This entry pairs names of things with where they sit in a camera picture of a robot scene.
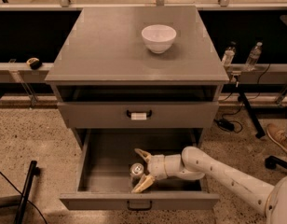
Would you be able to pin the tan shoe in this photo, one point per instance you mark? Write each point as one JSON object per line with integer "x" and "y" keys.
{"x": 277, "y": 135}

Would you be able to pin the black chair caster right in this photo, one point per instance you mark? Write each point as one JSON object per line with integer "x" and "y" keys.
{"x": 272, "y": 162}

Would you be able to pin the green 7up soda can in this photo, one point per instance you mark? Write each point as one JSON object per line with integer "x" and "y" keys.
{"x": 136, "y": 172}

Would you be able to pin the clear plastic bottle right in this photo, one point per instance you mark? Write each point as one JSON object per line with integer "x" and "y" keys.
{"x": 253, "y": 57}

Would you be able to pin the black stand leg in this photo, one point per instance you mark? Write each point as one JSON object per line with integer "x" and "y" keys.
{"x": 259, "y": 130}

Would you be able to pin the yellow black tape measure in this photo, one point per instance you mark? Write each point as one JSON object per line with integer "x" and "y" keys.
{"x": 34, "y": 63}

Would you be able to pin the clear plastic bottle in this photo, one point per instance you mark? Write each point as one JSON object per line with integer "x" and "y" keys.
{"x": 253, "y": 57}
{"x": 229, "y": 54}

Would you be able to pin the clear plastic bottle left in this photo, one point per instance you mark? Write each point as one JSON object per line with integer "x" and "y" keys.
{"x": 229, "y": 54}

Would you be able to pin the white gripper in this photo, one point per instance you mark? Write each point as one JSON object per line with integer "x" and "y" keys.
{"x": 157, "y": 167}

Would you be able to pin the closed grey upper drawer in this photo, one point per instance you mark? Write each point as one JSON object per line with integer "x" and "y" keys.
{"x": 120, "y": 115}

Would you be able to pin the white ceramic bowl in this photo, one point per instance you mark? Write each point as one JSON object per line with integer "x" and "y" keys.
{"x": 158, "y": 38}

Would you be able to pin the grey drawer cabinet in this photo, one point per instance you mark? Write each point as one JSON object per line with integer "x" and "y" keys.
{"x": 104, "y": 59}

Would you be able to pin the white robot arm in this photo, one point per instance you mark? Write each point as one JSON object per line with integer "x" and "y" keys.
{"x": 193, "y": 164}

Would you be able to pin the black power adapter with cable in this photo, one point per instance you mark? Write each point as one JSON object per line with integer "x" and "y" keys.
{"x": 226, "y": 125}

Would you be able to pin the open grey middle drawer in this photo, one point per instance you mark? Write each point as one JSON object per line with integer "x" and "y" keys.
{"x": 103, "y": 175}

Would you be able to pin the black chair leg left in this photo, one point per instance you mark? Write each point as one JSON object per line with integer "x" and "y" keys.
{"x": 33, "y": 170}

